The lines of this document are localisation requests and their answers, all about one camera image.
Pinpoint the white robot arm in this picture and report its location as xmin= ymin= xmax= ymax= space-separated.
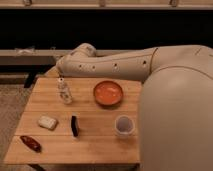
xmin=56 ymin=45 xmax=213 ymax=171

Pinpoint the orange bowl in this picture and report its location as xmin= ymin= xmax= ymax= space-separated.
xmin=93 ymin=80 xmax=123 ymax=106

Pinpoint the clear plastic bottle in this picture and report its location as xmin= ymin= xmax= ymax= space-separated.
xmin=58 ymin=78 xmax=72 ymax=104

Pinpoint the clear plastic cup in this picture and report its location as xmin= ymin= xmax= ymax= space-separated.
xmin=115 ymin=115 xmax=135 ymax=137

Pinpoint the wooden table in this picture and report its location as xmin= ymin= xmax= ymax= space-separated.
xmin=3 ymin=77 xmax=144 ymax=171

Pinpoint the grey wall ledge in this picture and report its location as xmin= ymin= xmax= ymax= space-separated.
xmin=0 ymin=48 xmax=213 ymax=67

